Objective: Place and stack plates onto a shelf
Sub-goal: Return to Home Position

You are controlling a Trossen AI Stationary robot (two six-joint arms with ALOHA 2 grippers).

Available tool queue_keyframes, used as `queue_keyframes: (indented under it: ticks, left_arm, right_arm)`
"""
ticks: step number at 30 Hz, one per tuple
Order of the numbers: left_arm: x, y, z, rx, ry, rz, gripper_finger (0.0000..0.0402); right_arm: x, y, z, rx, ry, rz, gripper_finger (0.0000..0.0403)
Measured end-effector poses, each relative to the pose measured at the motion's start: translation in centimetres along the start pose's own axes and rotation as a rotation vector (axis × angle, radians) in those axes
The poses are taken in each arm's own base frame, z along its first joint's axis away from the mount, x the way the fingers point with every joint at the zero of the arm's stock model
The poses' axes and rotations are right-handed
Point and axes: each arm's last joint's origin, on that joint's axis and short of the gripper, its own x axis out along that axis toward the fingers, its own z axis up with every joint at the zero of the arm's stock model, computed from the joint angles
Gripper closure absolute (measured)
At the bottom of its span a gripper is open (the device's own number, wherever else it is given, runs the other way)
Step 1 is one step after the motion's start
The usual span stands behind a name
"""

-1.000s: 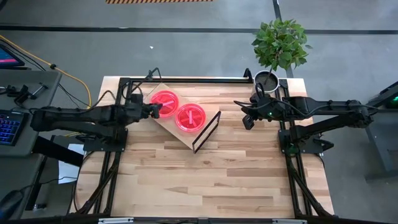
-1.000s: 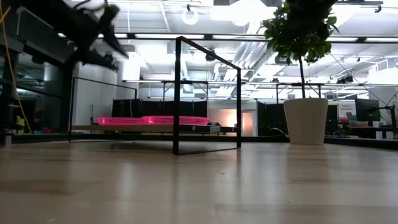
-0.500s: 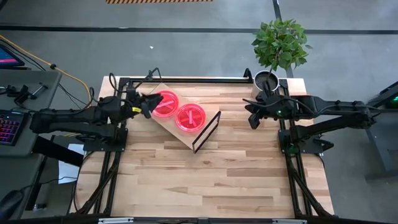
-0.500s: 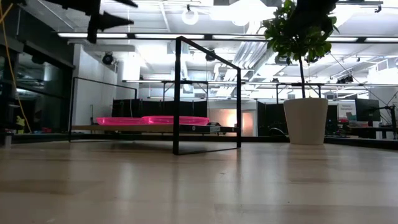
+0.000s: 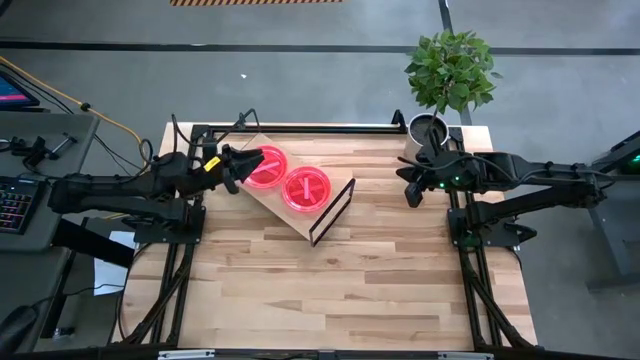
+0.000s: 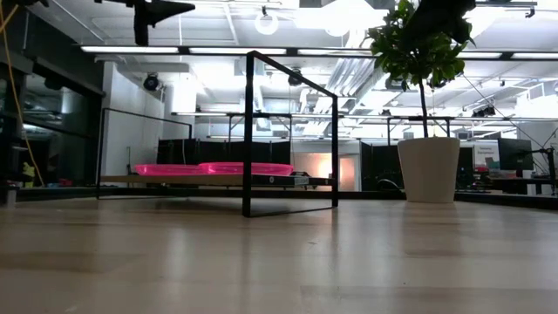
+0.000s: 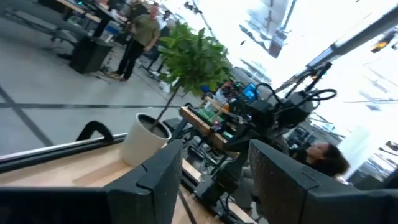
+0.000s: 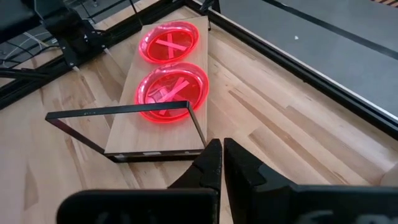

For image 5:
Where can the green plant in white pot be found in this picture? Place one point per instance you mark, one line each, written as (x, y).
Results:
(450, 75)

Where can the silver metal bracket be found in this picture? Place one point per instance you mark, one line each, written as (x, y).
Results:
(465, 356)
(185, 355)

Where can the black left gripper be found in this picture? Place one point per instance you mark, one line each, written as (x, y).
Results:
(207, 177)

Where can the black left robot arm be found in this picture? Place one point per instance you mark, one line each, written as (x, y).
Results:
(110, 192)

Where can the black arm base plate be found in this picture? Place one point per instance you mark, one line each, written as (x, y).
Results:
(456, 230)
(150, 234)

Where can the small black desk device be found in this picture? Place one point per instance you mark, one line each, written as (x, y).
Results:
(35, 150)

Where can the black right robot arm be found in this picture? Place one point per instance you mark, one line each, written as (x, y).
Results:
(540, 175)

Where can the black computer mouse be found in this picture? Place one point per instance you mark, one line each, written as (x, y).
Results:
(17, 325)

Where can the white paper sheet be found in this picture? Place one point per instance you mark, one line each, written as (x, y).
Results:
(107, 275)

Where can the black desk leg bar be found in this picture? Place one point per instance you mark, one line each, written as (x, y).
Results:
(90, 242)

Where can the black metal rig frame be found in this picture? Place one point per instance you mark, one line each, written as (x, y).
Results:
(350, 129)

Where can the dark equipment stand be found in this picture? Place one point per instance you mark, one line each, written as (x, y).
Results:
(612, 210)

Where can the computer monitor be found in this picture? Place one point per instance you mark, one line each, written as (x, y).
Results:
(15, 95)

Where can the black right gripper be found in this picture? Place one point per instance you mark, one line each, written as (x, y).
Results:
(450, 172)

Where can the grey low desk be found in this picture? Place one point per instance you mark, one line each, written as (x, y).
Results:
(30, 280)

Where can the backlit black keyboard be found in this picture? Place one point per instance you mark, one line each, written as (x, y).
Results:
(17, 205)

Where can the wooden shelf with black frame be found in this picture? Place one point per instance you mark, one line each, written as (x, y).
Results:
(336, 186)

